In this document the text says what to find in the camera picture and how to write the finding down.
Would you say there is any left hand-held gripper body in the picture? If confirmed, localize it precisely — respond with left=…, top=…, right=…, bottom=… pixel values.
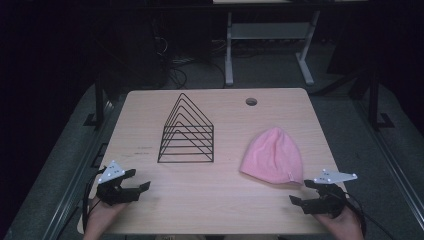
left=95, top=160, right=141, bottom=206

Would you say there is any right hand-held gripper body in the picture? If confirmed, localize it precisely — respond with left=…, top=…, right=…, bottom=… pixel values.
left=301, top=168, right=359, bottom=220

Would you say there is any pink knit beanie hat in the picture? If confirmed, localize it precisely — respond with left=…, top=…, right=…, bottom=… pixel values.
left=239, top=126, right=305, bottom=186

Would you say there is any black wire rack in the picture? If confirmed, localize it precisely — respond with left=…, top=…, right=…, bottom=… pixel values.
left=156, top=92, right=215, bottom=164

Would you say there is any person's left hand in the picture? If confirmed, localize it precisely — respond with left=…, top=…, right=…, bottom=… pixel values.
left=87, top=195, right=128, bottom=231

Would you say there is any person's right hand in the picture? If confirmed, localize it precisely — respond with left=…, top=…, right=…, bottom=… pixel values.
left=312, top=203, right=365, bottom=240

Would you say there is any black metal stand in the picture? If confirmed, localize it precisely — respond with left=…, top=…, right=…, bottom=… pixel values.
left=83, top=74, right=108, bottom=129
left=366, top=66, right=396, bottom=132

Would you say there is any dark computer case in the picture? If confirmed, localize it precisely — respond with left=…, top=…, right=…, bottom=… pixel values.
left=95, top=13, right=172, bottom=90

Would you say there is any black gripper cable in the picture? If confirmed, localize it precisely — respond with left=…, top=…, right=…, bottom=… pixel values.
left=345, top=191, right=398, bottom=240
left=81, top=165, right=108, bottom=233

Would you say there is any metal frame rail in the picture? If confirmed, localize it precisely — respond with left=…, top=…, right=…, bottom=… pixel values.
left=351, top=98, right=424, bottom=233
left=40, top=96, right=128, bottom=240

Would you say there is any tangle of floor cables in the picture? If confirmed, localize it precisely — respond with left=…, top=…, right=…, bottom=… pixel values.
left=168, top=36, right=228, bottom=90

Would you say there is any white metal table frame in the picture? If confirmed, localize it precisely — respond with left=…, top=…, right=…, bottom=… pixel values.
left=224, top=9, right=322, bottom=88

